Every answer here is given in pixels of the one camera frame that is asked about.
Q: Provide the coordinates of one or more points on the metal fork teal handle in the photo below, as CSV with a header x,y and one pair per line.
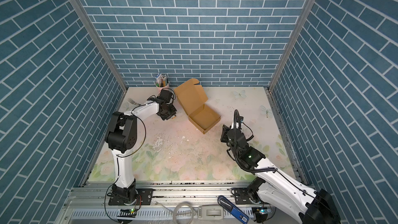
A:
x,y
131,101

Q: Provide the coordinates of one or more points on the blue handheld tool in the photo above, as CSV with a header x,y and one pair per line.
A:
x,y
233,210

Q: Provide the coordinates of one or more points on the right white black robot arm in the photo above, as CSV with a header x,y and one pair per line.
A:
x,y
274,186

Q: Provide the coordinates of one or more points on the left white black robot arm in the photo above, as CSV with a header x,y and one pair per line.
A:
x,y
121,137

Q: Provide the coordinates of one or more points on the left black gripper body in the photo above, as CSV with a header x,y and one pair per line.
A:
x,y
169,110

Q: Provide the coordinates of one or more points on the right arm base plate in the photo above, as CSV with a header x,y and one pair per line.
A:
x,y
246,196

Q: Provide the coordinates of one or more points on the pens in bucket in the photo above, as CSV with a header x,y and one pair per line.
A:
x,y
161,79

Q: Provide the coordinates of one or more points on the brown cardboard box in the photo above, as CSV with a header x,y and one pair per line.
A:
x,y
192,98

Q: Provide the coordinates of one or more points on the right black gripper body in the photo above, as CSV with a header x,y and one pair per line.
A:
x,y
225,138

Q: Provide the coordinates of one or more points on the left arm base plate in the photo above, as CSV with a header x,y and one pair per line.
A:
x,y
143,197

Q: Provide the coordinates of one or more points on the grey white plastic device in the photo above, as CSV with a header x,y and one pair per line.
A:
x,y
211,212

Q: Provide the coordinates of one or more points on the pink pen holder bucket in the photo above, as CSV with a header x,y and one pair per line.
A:
x,y
161,87

